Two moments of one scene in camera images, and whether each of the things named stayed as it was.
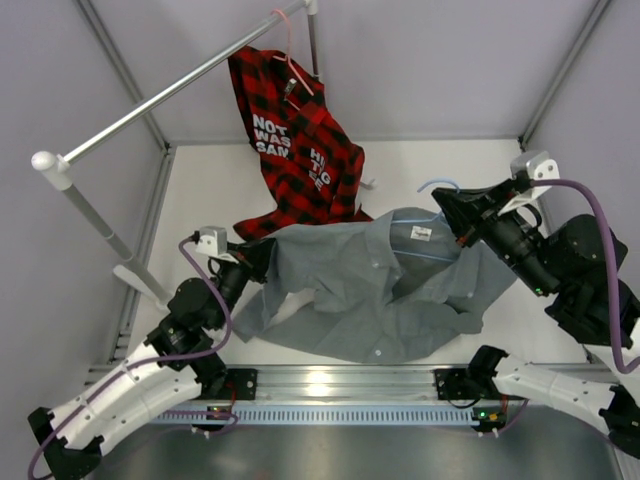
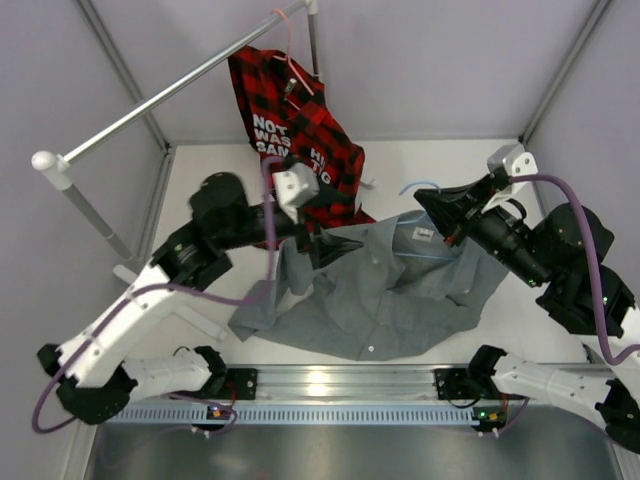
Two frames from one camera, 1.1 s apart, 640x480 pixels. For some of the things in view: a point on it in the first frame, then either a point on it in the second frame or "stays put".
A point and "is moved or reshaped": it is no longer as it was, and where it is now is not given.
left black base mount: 241,383 stays put
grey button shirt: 378,291 stays put
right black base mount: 455,384 stays put
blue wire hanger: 427,220 is moved or reshaped
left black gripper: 257,253 -> 324,247
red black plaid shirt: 312,169 stays put
